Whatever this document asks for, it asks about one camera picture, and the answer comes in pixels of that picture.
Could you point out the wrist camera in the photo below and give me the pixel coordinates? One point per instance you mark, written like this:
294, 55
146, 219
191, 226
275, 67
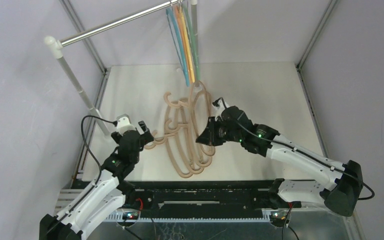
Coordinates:
216, 106
124, 124

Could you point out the blue wire hanger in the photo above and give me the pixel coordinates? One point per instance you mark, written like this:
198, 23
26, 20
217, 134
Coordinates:
177, 41

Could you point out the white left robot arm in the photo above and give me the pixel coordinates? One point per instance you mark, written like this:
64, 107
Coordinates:
107, 192

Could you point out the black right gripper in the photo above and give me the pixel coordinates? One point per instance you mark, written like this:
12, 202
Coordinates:
214, 131

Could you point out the green wire hanger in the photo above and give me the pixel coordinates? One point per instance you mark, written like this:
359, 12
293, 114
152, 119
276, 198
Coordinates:
190, 11

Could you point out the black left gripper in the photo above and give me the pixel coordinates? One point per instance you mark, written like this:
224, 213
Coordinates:
145, 138

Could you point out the yellow wire hanger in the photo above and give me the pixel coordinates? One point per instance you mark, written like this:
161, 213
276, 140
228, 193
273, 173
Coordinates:
186, 40

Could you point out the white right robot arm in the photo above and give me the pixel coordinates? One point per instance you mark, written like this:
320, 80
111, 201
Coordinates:
335, 184

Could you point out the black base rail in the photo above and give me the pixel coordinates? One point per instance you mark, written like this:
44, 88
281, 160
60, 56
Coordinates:
208, 200

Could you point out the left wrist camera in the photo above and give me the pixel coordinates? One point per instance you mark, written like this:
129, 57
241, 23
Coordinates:
124, 124

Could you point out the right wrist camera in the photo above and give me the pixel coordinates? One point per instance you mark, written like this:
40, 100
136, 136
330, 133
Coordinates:
216, 106

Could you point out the white rack foot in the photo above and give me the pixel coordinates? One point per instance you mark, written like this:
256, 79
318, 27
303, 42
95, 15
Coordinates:
194, 87

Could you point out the metal clothes rack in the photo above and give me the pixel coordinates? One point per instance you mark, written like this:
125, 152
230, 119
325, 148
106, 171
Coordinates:
140, 59

